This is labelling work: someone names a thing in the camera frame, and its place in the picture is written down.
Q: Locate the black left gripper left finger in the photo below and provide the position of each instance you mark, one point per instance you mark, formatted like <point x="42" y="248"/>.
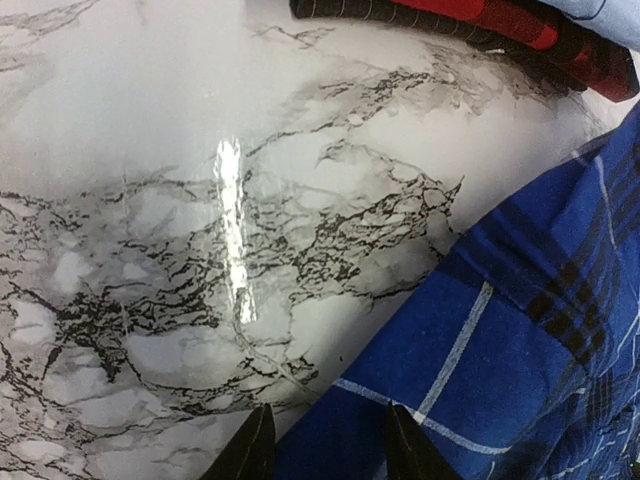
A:
<point x="250" y="453"/>

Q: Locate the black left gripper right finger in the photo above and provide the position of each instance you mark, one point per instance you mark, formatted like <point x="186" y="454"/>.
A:
<point x="410" y="455"/>

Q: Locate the blue plaid long sleeve shirt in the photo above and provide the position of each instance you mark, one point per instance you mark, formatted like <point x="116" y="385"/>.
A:
<point x="519" y="355"/>

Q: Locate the red plaid folded shirt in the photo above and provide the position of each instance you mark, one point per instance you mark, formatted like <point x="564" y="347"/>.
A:
<point x="533" y="34"/>

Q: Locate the light blue folded shirt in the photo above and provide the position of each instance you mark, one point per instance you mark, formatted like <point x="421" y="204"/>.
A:
<point x="617" y="20"/>

